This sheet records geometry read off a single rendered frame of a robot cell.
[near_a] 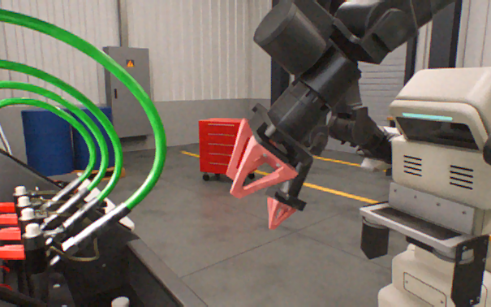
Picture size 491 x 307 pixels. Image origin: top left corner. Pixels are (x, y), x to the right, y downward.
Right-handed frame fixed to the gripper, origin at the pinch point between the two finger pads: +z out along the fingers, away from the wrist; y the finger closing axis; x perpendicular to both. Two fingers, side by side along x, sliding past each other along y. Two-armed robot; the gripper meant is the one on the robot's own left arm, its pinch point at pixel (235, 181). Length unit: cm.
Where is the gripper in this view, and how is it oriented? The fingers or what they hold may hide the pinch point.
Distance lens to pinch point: 45.8
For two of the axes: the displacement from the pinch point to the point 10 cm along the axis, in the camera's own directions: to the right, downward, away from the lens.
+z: -6.4, 7.3, 2.2
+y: 1.4, 3.9, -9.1
